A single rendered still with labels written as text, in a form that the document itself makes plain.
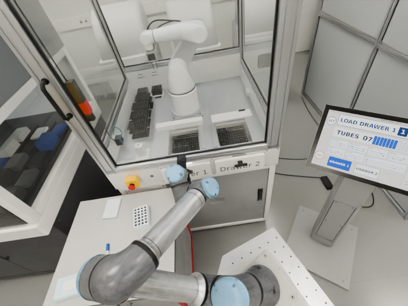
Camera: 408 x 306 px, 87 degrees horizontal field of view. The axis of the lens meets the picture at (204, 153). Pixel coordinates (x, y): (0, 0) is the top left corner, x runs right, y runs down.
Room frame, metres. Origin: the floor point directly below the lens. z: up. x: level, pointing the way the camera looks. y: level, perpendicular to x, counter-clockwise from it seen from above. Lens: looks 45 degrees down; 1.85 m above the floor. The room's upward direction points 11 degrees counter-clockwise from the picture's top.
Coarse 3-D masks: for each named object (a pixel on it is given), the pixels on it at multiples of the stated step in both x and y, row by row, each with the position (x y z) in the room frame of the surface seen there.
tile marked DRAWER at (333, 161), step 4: (328, 160) 0.62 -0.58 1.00; (332, 160) 0.61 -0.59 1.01; (336, 160) 0.61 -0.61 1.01; (340, 160) 0.60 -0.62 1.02; (344, 160) 0.59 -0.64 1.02; (328, 164) 0.61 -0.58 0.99; (332, 164) 0.60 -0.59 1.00; (336, 164) 0.59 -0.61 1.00; (340, 164) 0.59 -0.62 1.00; (344, 164) 0.58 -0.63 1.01; (348, 164) 0.57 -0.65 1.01; (340, 168) 0.57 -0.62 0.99; (344, 168) 0.57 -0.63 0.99; (348, 168) 0.56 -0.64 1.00
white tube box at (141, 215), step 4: (136, 208) 0.71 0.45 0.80; (140, 208) 0.70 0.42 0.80; (144, 208) 0.70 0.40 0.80; (148, 208) 0.70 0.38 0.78; (136, 212) 0.68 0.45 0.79; (140, 212) 0.67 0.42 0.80; (144, 212) 0.67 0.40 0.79; (148, 212) 0.67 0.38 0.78; (136, 216) 0.67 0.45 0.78; (140, 216) 0.65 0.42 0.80; (144, 216) 0.65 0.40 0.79; (148, 216) 0.64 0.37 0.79; (136, 220) 0.63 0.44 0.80; (140, 220) 0.62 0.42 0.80; (144, 220) 0.62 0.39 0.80; (148, 220) 0.61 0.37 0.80; (136, 224) 0.61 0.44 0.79; (140, 224) 0.60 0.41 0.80; (144, 224) 0.60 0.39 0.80; (148, 224) 0.60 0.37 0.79; (136, 228) 0.59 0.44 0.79; (140, 228) 0.59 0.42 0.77
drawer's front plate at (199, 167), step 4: (192, 164) 0.84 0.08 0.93; (196, 164) 0.83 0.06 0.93; (200, 164) 0.83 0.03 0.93; (204, 164) 0.82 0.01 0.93; (208, 164) 0.82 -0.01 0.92; (164, 168) 0.85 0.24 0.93; (188, 168) 0.83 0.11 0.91; (192, 168) 0.83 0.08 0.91; (196, 168) 0.83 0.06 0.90; (200, 168) 0.83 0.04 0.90; (204, 168) 0.82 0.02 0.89; (208, 168) 0.82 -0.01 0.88; (164, 172) 0.84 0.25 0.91; (200, 172) 0.83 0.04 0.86; (204, 172) 0.82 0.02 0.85; (208, 172) 0.82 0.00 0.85; (164, 176) 0.84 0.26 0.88; (192, 176) 0.83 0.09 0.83; (196, 176) 0.83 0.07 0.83; (200, 176) 0.83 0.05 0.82
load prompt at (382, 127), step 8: (344, 120) 0.71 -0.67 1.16; (352, 120) 0.70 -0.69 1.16; (360, 120) 0.68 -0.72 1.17; (368, 120) 0.67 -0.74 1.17; (376, 120) 0.65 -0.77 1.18; (360, 128) 0.66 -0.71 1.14; (368, 128) 0.65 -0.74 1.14; (376, 128) 0.63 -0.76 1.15; (384, 128) 0.62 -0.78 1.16; (392, 128) 0.60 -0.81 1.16; (400, 128) 0.59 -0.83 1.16; (392, 136) 0.58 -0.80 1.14; (400, 136) 0.57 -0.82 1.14
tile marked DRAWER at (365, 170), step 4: (356, 164) 0.56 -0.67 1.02; (360, 164) 0.55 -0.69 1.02; (356, 168) 0.55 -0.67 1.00; (360, 168) 0.54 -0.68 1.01; (364, 168) 0.53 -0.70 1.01; (368, 168) 0.53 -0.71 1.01; (372, 168) 0.52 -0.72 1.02; (376, 168) 0.51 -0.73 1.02; (356, 172) 0.53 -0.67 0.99; (360, 172) 0.53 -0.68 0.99; (364, 172) 0.52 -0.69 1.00; (368, 172) 0.51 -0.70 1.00; (372, 172) 0.51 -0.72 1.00; (376, 172) 0.50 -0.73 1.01; (368, 176) 0.50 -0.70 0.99; (372, 176) 0.50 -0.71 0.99; (376, 176) 0.49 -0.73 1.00
